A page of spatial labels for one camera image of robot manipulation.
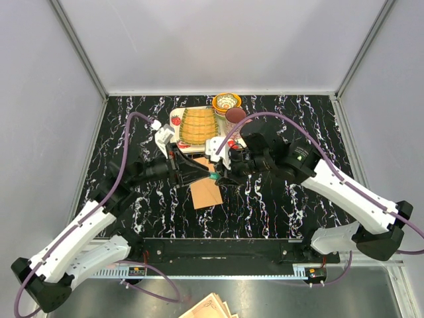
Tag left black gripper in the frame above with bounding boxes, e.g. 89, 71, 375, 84
130, 143, 211, 188

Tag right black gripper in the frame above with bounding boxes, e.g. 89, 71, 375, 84
215, 147, 272, 186

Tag green white glue stick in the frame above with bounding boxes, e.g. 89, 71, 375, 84
209, 172, 220, 181

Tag brown paper envelope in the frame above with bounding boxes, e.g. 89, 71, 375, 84
190, 174, 223, 209

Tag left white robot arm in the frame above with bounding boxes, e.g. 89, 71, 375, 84
11, 143, 209, 313

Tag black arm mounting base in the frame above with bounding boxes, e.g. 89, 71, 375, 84
127, 238, 340, 264

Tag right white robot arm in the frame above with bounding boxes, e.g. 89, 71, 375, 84
205, 121, 413, 263

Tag white strawberry tray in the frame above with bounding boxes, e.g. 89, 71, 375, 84
169, 106, 226, 153

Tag yellow woven bamboo basket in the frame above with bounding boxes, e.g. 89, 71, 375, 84
179, 108, 219, 146

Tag yellow patterned bowl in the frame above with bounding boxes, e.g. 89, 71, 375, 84
212, 93, 242, 112

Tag stack of spare letters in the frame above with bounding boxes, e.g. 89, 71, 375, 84
180, 293, 239, 318

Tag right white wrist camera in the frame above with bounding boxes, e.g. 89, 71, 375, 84
204, 136, 234, 171

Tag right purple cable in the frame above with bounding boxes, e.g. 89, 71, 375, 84
217, 111, 424, 288

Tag purple cable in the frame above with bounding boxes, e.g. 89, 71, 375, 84
217, 111, 424, 288
13, 112, 182, 318

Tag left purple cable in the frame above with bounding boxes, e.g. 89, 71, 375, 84
13, 112, 182, 318

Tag slotted cable duct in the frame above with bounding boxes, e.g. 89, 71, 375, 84
91, 260, 318, 280

